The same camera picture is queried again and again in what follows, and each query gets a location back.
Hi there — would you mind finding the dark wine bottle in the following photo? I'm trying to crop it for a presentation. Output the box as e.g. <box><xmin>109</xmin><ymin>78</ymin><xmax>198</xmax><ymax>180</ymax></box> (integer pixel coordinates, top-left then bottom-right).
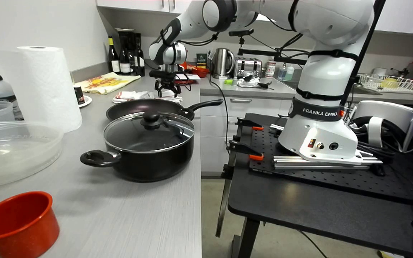
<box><xmin>108</xmin><ymin>36</ymin><xmax>120</xmax><ymax>74</ymax></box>

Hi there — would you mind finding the white round plate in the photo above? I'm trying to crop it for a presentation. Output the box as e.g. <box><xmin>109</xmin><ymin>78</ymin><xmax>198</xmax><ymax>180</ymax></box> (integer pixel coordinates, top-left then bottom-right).
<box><xmin>79</xmin><ymin>97</ymin><xmax>92</xmax><ymax>109</ymax></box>

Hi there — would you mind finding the dark small jar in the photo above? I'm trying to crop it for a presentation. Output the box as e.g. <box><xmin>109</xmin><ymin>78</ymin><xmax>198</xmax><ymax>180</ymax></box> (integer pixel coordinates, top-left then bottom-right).
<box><xmin>73</xmin><ymin>87</ymin><xmax>85</xmax><ymax>105</ymax></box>

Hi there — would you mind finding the black pot with glass lid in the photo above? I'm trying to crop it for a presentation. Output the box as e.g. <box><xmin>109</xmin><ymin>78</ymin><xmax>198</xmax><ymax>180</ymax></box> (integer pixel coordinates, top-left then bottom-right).
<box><xmin>80</xmin><ymin>112</ymin><xmax>195</xmax><ymax>183</ymax></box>

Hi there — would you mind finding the orange handled clamp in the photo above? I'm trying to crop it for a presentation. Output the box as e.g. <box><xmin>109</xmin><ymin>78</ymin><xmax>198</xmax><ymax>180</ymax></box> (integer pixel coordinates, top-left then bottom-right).
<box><xmin>228</xmin><ymin>141</ymin><xmax>264</xmax><ymax>163</ymax></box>
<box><xmin>235</xmin><ymin>118</ymin><xmax>284</xmax><ymax>132</ymax></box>

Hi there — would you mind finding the yellow red printed bag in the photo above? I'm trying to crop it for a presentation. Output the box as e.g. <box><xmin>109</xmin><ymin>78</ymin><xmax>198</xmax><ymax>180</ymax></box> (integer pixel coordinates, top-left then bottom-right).
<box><xmin>77</xmin><ymin>72</ymin><xmax>139</xmax><ymax>95</ymax></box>

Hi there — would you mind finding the steel electric kettle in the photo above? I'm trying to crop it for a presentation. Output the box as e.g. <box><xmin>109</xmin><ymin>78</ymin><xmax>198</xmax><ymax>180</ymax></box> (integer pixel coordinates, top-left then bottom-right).
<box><xmin>211</xmin><ymin>48</ymin><xmax>235</xmax><ymax>79</ymax></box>

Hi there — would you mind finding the black perforated breadboard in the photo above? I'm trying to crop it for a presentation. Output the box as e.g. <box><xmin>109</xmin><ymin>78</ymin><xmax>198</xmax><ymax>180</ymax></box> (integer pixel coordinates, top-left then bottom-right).
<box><xmin>250</xmin><ymin>117</ymin><xmax>413</xmax><ymax>204</ymax></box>

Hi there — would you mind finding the white paper towel roll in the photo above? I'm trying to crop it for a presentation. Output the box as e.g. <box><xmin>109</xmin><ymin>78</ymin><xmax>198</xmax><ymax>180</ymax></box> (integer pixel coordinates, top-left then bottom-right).
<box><xmin>1</xmin><ymin>46</ymin><xmax>82</xmax><ymax>134</ymax></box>

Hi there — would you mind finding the white towel with red stripe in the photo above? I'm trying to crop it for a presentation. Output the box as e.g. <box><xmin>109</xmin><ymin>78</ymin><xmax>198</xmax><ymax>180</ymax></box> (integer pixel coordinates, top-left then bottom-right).
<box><xmin>112</xmin><ymin>91</ymin><xmax>175</xmax><ymax>104</ymax></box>

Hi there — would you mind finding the red plastic cup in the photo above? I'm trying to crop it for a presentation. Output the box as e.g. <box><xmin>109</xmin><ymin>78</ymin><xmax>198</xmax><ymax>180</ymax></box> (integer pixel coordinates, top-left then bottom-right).
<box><xmin>0</xmin><ymin>191</ymin><xmax>60</xmax><ymax>258</ymax></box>

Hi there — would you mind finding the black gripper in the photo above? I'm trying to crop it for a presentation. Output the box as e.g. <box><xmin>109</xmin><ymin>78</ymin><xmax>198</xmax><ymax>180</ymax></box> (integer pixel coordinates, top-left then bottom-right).
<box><xmin>155</xmin><ymin>79</ymin><xmax>181</xmax><ymax>92</ymax></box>

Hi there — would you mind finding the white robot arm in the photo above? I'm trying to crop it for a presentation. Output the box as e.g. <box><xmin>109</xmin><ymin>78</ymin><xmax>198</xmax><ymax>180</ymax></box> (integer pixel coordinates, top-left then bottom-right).
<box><xmin>149</xmin><ymin>0</ymin><xmax>374</xmax><ymax>164</ymax></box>

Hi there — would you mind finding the clear plastic container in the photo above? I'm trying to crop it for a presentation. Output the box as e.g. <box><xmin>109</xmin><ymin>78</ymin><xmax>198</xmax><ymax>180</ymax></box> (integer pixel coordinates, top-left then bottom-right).
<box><xmin>0</xmin><ymin>121</ymin><xmax>63</xmax><ymax>185</ymax></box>

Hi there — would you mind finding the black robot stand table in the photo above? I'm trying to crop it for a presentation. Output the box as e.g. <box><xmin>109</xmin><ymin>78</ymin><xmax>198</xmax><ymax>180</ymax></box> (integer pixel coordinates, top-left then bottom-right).
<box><xmin>228</xmin><ymin>154</ymin><xmax>413</xmax><ymax>258</ymax></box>

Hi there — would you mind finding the camera tripod arm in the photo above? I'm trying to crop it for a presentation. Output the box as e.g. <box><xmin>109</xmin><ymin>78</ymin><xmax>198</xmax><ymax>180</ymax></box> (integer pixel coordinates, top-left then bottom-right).
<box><xmin>229</xmin><ymin>29</ymin><xmax>308</xmax><ymax>66</ymax></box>

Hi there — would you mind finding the white vr headset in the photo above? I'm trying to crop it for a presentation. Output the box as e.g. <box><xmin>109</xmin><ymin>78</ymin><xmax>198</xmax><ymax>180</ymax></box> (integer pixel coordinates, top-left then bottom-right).
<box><xmin>349</xmin><ymin>101</ymin><xmax>413</xmax><ymax>152</ymax></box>

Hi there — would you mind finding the black frying pan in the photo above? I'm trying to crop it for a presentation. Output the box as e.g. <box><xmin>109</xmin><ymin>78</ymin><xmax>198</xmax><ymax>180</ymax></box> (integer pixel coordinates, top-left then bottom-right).
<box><xmin>106</xmin><ymin>99</ymin><xmax>222</xmax><ymax>121</ymax></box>

